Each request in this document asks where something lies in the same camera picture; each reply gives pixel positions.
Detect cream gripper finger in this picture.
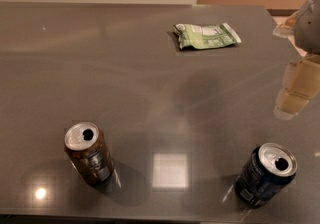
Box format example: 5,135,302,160
273,12,298,38
273,54,320,120

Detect orange-brown soda can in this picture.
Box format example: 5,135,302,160
64,122,114,185

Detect green chip bag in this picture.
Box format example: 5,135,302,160
174,23,241,50

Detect dark blue pepsi can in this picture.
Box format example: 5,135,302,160
234,143,298,208

